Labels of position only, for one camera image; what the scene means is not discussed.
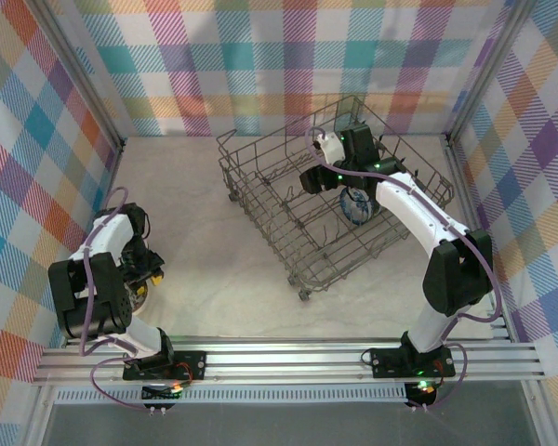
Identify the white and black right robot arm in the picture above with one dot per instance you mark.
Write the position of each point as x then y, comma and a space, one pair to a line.
409, 209

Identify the teal see-through cutlery holder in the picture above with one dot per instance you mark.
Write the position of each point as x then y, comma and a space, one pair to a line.
346, 114

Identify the aluminium frame leg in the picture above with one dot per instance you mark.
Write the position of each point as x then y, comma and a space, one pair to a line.
37, 418
539, 413

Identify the aluminium frame post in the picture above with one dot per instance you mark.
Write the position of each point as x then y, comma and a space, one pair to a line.
83, 74
493, 58

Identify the aluminium side rail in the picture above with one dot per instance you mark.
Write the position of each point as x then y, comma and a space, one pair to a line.
465, 195
113, 165

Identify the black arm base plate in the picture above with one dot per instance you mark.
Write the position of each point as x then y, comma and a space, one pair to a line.
193, 360
386, 362

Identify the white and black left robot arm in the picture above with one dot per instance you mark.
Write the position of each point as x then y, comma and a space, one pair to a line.
107, 232

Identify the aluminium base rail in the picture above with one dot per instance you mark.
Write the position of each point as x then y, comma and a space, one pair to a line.
283, 362

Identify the blue and white bowl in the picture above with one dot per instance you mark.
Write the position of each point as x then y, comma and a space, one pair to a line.
355, 209

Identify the small controller board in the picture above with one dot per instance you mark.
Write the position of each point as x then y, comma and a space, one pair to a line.
423, 394
160, 394

